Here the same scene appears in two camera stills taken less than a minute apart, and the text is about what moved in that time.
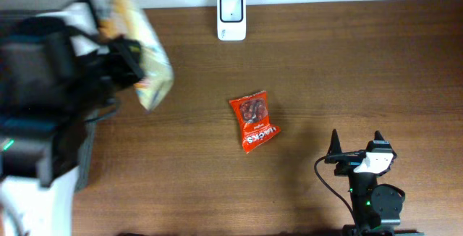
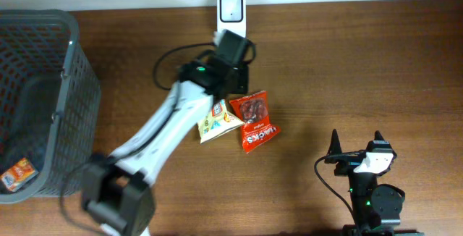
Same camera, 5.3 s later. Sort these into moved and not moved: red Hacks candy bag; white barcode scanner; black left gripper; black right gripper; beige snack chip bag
Moved: black left gripper; beige snack chip bag
Not moved: red Hacks candy bag; black right gripper; white barcode scanner
